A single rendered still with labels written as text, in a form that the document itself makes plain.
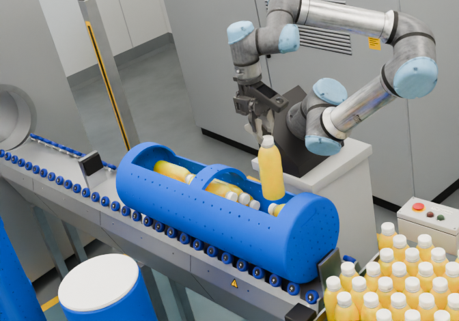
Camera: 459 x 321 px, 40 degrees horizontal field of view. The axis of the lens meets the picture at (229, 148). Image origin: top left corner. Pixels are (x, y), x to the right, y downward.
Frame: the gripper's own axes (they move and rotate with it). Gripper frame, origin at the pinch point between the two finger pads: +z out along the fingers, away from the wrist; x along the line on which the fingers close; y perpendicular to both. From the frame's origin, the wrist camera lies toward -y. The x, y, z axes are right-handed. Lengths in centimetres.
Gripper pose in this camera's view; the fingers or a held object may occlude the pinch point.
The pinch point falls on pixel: (266, 137)
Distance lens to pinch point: 188.7
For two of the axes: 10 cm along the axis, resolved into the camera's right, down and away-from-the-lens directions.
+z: 2.0, 8.6, 4.7
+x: -6.8, 4.7, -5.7
